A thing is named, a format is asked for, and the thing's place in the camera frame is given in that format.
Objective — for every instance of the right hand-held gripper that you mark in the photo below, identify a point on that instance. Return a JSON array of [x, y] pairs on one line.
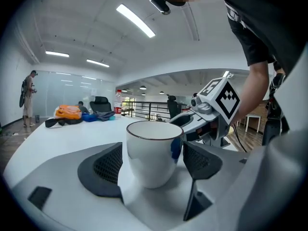
[[227, 100]]

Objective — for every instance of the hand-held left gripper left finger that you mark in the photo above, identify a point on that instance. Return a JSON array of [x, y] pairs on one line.
[[72, 196]]

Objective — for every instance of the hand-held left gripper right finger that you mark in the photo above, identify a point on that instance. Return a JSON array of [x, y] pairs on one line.
[[240, 189]]

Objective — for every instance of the white ceramic mug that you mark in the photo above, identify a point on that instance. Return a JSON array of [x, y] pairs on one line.
[[154, 157]]

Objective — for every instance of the person's right forearm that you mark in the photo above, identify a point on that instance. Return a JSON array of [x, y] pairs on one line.
[[255, 90]]

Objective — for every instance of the person's right hand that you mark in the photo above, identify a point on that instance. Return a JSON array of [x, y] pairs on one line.
[[209, 129]]

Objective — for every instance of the black office chair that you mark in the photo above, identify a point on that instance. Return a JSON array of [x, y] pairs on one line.
[[101, 103], [173, 107]]

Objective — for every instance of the black metal railing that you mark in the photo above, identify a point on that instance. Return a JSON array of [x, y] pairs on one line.
[[149, 111]]

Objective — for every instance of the small white side table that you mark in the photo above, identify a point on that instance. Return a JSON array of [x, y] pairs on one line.
[[252, 116]]

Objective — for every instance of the white rectangular table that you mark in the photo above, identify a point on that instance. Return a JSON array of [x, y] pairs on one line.
[[72, 138]]

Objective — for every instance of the black equipment stand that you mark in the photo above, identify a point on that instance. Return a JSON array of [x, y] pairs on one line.
[[275, 126]]

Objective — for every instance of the blue pouch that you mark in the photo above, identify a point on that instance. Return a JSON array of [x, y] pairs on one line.
[[89, 117]]

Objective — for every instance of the plastic bottle red label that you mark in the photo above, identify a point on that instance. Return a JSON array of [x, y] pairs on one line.
[[118, 105]]

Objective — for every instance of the small dark waste bin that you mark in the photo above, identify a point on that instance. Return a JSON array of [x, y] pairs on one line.
[[37, 119]]

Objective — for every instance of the grey fabric pouch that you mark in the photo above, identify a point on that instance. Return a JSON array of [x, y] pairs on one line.
[[104, 115]]

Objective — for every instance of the long ceiling light panel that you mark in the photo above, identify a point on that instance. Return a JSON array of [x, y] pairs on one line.
[[136, 20], [57, 54], [97, 63]]

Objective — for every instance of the person's black shirt torso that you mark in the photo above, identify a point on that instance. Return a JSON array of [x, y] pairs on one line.
[[269, 20]]

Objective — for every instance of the black head-mounted camera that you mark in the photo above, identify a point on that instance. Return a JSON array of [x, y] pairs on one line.
[[160, 3]]

